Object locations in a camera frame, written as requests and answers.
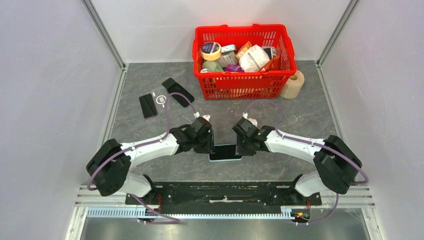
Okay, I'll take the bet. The grey wrapped packet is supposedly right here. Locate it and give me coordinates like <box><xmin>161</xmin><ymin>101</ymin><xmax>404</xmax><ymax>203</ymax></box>
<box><xmin>216</xmin><ymin>51</ymin><xmax>239</xmax><ymax>68</ymax></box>

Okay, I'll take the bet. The purple small package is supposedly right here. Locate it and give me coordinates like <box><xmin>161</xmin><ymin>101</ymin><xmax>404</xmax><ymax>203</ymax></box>
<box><xmin>225</xmin><ymin>64</ymin><xmax>245</xmax><ymax>73</ymax></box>

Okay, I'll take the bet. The beige paper roll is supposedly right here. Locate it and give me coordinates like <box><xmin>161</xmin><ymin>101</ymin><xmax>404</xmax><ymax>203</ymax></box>
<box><xmin>279</xmin><ymin>70</ymin><xmax>305</xmax><ymax>99</ymax></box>

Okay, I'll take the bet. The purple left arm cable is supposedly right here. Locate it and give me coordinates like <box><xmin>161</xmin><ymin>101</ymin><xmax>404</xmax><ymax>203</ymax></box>
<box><xmin>87</xmin><ymin>92</ymin><xmax>201</xmax><ymax>225</ymax></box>

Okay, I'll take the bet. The white crumpled paper bag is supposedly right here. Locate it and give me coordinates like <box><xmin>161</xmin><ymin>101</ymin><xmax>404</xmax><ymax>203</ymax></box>
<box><xmin>239</xmin><ymin>44</ymin><xmax>270</xmax><ymax>73</ymax></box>

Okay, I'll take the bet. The orange small box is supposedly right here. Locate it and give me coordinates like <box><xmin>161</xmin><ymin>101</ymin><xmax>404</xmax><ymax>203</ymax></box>
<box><xmin>235</xmin><ymin>41</ymin><xmax>252</xmax><ymax>60</ymax></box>

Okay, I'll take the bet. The light blue phone case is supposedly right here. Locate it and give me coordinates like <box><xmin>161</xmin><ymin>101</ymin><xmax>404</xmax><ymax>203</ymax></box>
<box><xmin>208</xmin><ymin>152</ymin><xmax>243</xmax><ymax>162</ymax></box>

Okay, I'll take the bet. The clear magsafe phone case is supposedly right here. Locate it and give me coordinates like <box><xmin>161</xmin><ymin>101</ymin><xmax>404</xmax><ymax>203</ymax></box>
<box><xmin>151</xmin><ymin>86</ymin><xmax>169</xmax><ymax>112</ymax></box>

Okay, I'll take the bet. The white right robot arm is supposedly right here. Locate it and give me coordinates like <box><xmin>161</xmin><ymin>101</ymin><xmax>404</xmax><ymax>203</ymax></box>
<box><xmin>232</xmin><ymin>117</ymin><xmax>365</xmax><ymax>205</ymax></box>

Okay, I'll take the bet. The green pale bottle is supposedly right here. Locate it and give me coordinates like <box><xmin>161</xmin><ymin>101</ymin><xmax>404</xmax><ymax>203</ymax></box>
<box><xmin>202</xmin><ymin>60</ymin><xmax>225</xmax><ymax>73</ymax></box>

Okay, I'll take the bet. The red plastic shopping basket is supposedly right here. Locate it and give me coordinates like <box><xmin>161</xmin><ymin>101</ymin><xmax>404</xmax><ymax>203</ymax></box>
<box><xmin>192</xmin><ymin>23</ymin><xmax>297</xmax><ymax>100</ymax></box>

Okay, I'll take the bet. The white slotted cable duct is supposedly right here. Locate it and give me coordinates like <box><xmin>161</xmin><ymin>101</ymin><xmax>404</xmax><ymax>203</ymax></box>
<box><xmin>86</xmin><ymin>205</ymin><xmax>299</xmax><ymax>220</ymax></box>

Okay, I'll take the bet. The masking tape roll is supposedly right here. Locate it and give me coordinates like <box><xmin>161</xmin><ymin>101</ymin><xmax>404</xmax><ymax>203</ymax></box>
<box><xmin>200</xmin><ymin>41</ymin><xmax>222</xmax><ymax>61</ymax></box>

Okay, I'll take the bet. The teal small box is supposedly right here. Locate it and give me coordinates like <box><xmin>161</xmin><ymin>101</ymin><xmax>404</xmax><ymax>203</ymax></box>
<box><xmin>221</xmin><ymin>44</ymin><xmax>237</xmax><ymax>54</ymax></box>

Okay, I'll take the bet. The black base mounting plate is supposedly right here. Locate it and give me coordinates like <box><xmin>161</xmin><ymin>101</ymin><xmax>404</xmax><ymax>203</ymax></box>
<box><xmin>141</xmin><ymin>181</ymin><xmax>322</xmax><ymax>215</ymax></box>

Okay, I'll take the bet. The black smartphone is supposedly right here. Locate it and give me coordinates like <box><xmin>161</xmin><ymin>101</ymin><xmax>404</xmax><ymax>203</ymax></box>
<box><xmin>139</xmin><ymin>93</ymin><xmax>158</xmax><ymax>120</ymax></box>
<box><xmin>208</xmin><ymin>144</ymin><xmax>243</xmax><ymax>162</ymax></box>

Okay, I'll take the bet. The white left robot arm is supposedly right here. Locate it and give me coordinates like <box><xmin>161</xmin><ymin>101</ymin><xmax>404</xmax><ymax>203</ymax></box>
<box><xmin>86</xmin><ymin>115</ymin><xmax>214</xmax><ymax>204</ymax></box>

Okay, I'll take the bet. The dark round jar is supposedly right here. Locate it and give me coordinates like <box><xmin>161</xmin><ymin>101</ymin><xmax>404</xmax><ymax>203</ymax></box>
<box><xmin>262</xmin><ymin>46</ymin><xmax>279</xmax><ymax>60</ymax></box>

